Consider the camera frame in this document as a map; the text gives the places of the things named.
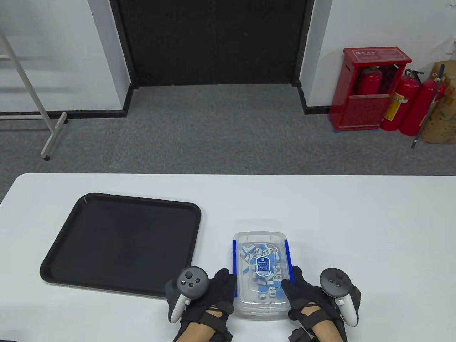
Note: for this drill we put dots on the person's right hand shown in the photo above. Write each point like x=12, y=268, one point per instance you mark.
x=302, y=295

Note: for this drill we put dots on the person's left hand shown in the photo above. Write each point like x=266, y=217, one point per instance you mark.
x=222, y=292

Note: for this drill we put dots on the clear lid with blue label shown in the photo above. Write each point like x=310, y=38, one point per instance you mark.
x=244, y=302

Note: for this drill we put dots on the dark grey controller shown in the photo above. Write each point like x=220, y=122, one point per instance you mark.
x=335, y=281
x=192, y=281

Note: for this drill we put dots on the pile of blue mahjong tiles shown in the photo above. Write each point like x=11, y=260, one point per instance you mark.
x=249, y=265

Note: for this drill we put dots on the clear container with blue clips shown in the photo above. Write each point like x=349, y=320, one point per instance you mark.
x=260, y=316

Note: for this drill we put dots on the black plastic tray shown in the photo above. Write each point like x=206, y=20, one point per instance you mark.
x=117, y=238

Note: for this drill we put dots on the person's left forearm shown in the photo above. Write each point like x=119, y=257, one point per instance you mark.
x=194, y=333

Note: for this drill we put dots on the person's right forearm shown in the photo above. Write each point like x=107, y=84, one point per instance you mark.
x=324, y=333

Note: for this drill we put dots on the red fire extinguisher cabinet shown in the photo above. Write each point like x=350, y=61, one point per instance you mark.
x=359, y=110

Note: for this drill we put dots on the plain red fire extinguisher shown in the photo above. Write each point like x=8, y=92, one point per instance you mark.
x=418, y=110

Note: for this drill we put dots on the red extinguisher with yellow label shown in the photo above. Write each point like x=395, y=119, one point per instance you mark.
x=404, y=96

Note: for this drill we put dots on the red extinguisher inside cabinet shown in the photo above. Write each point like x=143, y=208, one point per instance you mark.
x=370, y=82

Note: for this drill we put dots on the brown cardboard box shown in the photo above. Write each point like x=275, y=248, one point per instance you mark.
x=443, y=121

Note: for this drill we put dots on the black double door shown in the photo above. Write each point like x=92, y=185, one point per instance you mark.
x=213, y=42

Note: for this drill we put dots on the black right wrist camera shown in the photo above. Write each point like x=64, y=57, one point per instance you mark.
x=300, y=335

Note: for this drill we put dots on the white metal stand frame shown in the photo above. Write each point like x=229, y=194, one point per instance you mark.
x=53, y=137

